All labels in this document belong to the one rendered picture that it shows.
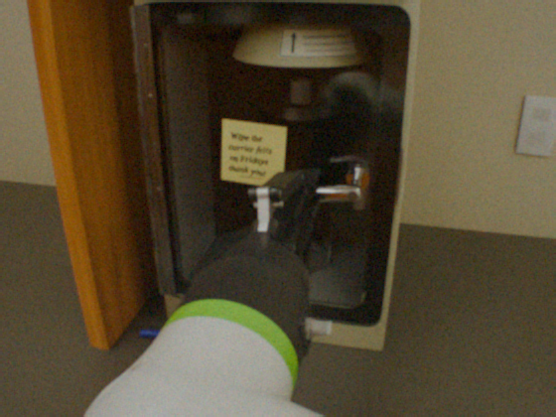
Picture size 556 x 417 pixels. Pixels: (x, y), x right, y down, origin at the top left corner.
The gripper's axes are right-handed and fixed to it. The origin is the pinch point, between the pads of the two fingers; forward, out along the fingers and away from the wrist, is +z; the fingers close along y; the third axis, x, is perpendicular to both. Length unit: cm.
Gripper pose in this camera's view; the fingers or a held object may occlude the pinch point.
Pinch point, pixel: (304, 194)
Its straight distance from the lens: 55.5
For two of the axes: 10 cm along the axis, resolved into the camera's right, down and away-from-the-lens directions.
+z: 2.3, -4.2, 8.8
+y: -1.5, -9.1, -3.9
